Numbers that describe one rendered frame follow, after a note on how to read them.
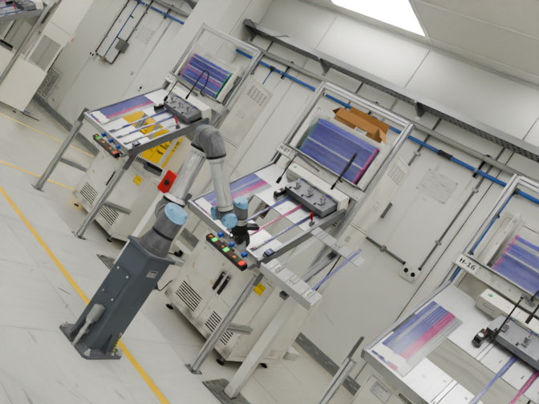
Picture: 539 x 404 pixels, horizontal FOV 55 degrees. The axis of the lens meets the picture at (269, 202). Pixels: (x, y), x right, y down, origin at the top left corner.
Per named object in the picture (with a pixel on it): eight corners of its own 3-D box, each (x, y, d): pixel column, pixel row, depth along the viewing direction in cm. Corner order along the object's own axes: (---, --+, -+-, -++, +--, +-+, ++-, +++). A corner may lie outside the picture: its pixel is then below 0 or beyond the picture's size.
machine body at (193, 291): (220, 368, 318) (277, 284, 315) (158, 300, 359) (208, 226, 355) (273, 371, 371) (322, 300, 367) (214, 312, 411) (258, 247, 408)
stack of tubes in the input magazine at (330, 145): (354, 183, 324) (378, 147, 323) (297, 149, 354) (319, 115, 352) (361, 190, 334) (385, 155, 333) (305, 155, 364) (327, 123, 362)
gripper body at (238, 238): (229, 239, 284) (228, 222, 277) (241, 232, 289) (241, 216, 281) (238, 247, 280) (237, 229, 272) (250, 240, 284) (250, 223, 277)
